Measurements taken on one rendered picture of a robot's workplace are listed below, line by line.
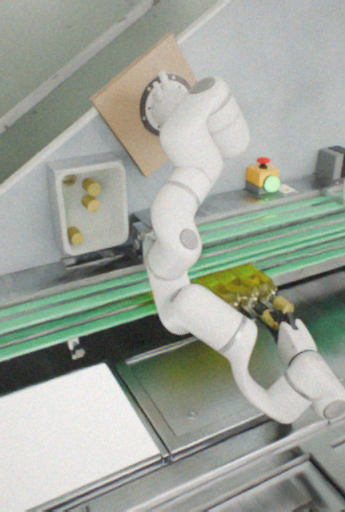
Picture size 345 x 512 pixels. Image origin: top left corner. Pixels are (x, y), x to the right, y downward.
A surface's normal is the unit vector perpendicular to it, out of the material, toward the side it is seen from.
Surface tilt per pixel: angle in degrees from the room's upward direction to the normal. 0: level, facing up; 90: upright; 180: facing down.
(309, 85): 0
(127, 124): 1
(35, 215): 0
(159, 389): 90
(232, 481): 90
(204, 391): 90
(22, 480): 90
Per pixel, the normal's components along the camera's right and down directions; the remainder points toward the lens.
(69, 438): 0.00, -0.87
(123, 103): 0.47, 0.43
